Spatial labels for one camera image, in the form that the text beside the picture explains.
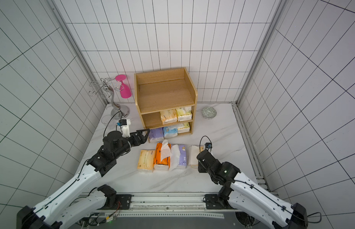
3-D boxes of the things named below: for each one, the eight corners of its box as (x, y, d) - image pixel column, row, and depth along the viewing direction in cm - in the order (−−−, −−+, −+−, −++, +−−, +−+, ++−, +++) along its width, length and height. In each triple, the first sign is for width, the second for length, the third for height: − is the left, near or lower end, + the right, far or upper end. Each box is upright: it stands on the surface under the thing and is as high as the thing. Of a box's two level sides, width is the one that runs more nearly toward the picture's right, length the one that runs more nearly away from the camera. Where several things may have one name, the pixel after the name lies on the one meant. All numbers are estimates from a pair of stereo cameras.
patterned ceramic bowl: (202, 120, 110) (203, 116, 106) (200, 110, 117) (201, 106, 113) (216, 120, 110) (217, 116, 106) (214, 110, 117) (215, 106, 113)
